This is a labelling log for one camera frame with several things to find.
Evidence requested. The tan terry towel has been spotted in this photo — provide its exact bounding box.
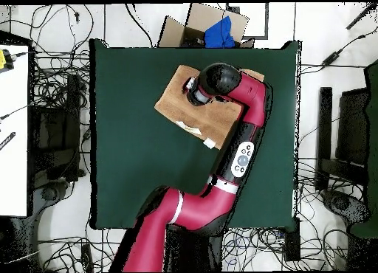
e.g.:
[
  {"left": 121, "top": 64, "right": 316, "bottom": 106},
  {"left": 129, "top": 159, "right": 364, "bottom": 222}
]
[{"left": 154, "top": 63, "right": 265, "bottom": 151}]

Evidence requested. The blue cloth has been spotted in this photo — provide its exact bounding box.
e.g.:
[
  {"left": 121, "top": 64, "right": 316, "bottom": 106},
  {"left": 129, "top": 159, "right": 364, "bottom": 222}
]
[{"left": 204, "top": 15, "right": 236, "bottom": 49}]

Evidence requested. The brown cardboard box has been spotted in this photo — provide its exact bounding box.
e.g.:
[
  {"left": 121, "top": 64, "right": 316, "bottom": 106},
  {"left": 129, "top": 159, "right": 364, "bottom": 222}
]
[{"left": 157, "top": 2, "right": 255, "bottom": 49}]

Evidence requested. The dark green table cloth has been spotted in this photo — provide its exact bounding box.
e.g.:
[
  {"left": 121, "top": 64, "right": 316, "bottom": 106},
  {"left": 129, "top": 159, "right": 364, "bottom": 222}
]
[{"left": 89, "top": 38, "right": 302, "bottom": 230}]

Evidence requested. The black computer tower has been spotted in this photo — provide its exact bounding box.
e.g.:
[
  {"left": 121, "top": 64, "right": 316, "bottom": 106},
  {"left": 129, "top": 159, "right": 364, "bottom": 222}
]
[{"left": 30, "top": 74, "right": 82, "bottom": 182}]

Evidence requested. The black power adapter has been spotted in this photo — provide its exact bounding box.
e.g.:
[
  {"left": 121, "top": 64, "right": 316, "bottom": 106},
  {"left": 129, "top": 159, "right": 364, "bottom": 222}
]
[{"left": 320, "top": 49, "right": 344, "bottom": 67}]

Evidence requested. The black slanted bar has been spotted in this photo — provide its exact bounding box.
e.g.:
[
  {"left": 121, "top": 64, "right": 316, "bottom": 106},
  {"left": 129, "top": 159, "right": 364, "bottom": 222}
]
[{"left": 346, "top": 2, "right": 378, "bottom": 31}]

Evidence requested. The white desk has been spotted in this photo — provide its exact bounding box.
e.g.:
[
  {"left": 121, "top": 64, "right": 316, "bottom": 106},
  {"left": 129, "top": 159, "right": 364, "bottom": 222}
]
[{"left": 0, "top": 44, "right": 30, "bottom": 218}]

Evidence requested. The yellow and black tool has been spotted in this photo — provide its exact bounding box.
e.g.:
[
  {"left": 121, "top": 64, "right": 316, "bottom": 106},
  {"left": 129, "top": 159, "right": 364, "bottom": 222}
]
[{"left": 0, "top": 49, "right": 15, "bottom": 71}]

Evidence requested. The black round base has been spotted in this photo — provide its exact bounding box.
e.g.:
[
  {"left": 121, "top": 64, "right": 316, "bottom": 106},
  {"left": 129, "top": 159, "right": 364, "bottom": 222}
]
[{"left": 320, "top": 189, "right": 370, "bottom": 225}]

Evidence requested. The black square frame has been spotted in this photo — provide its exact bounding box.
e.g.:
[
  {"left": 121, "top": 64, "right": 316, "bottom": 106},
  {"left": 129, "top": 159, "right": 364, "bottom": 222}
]
[{"left": 225, "top": 2, "right": 269, "bottom": 40}]

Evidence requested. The black upright post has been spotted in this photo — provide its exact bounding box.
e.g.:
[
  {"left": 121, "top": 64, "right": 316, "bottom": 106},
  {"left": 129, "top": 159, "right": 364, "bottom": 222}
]
[{"left": 315, "top": 86, "right": 334, "bottom": 192}]

